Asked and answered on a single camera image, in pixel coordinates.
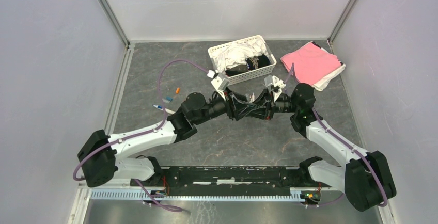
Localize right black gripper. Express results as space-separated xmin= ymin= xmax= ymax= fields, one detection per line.
xmin=248 ymin=88 xmax=300 ymax=121

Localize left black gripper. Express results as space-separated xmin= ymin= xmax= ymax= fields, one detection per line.
xmin=194 ymin=87 xmax=257 ymax=125

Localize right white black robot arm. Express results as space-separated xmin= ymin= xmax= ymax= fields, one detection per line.
xmin=250 ymin=83 xmax=397 ymax=212

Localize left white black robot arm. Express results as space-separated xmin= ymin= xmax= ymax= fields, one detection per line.
xmin=73 ymin=91 xmax=261 ymax=187

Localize white pen blue ends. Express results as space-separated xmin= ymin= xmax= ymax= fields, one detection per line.
xmin=153 ymin=105 xmax=175 ymax=115

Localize white plastic basket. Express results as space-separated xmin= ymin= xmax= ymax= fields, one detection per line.
xmin=208 ymin=35 xmax=277 ymax=85

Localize black cloth in basket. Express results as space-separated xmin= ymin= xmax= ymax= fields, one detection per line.
xmin=225 ymin=55 xmax=271 ymax=77

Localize white cloth in basket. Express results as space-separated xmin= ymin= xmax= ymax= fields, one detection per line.
xmin=211 ymin=40 xmax=268 ymax=73

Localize white cloth under pink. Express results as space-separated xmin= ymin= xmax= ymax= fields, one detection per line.
xmin=312 ymin=41 xmax=346 ymax=91

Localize pink folded cloth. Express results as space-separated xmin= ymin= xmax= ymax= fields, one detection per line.
xmin=280 ymin=41 xmax=321 ymax=86

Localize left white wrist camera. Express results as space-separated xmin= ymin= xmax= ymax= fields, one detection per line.
xmin=207 ymin=70 xmax=230 ymax=100

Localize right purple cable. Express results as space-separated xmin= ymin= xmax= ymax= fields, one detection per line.
xmin=284 ymin=62 xmax=389 ymax=207

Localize purple cable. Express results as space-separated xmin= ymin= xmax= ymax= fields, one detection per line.
xmin=284 ymin=62 xmax=389 ymax=207
xmin=72 ymin=59 xmax=209 ymax=182

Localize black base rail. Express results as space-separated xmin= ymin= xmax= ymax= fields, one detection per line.
xmin=142 ymin=166 xmax=326 ymax=197

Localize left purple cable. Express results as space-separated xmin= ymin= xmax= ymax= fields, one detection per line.
xmin=72 ymin=59 xmax=209 ymax=182

